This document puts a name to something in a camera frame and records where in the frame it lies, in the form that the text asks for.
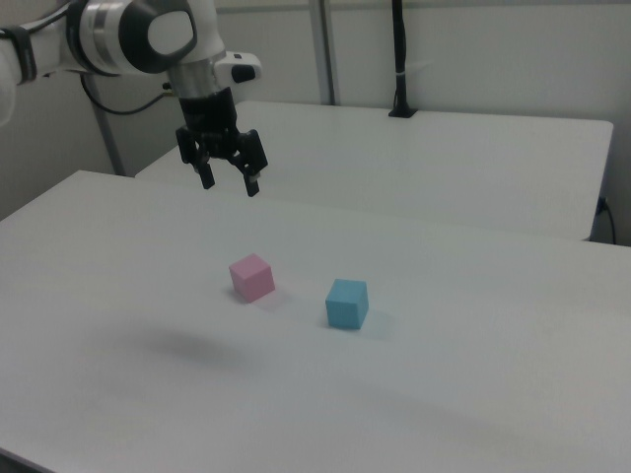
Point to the blue cube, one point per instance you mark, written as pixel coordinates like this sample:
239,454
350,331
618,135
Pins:
345,303

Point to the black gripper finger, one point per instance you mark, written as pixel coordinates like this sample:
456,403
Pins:
254,157
189,148

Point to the white side table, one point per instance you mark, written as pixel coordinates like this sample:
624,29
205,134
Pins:
419,162

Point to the black camera stand pole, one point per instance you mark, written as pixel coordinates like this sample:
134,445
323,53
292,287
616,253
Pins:
400,59

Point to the pink cube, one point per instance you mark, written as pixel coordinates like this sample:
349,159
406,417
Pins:
250,278

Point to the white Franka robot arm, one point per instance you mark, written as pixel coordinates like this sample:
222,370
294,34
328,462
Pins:
133,34

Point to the grey partition frame post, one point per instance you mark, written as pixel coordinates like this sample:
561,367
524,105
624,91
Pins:
325,49
111,143

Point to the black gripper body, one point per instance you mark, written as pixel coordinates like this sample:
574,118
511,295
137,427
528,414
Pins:
209,118

